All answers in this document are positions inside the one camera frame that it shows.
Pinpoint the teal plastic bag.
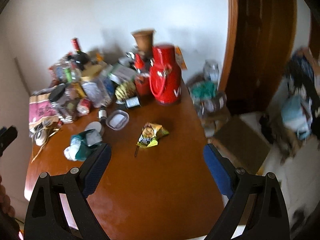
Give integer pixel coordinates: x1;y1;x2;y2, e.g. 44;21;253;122
63;129;102;161

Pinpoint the yellow snack wrapper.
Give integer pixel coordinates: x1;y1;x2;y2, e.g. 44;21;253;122
137;122;169;148

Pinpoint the pink paper gift bag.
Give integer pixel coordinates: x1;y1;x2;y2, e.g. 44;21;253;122
29;93;59;132

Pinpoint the black lid plastic jar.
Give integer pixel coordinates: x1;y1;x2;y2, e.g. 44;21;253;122
49;83;79;124

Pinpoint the red white can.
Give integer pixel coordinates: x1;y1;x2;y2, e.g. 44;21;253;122
76;98;92;116

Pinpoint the gold lid glass jar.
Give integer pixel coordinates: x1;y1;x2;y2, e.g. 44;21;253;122
81;76;112;108

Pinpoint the dark wine bottle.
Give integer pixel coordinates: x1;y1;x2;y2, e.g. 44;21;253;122
71;38;90;69

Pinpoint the clear plastic container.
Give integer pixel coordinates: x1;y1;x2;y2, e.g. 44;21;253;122
106;109;130;131

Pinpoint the wooden table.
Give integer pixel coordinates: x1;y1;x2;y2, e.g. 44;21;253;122
24;80;225;240

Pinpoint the pile of clothes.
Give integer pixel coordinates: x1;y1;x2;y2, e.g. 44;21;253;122
280;47;320;142

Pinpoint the brown ceramic vase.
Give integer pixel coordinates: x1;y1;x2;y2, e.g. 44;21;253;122
131;29;155;57

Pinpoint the red thermos jug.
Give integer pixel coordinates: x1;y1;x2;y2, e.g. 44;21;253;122
149;44;182;105

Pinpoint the brown wooden door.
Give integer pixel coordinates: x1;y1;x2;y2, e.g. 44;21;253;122
220;0;297;115

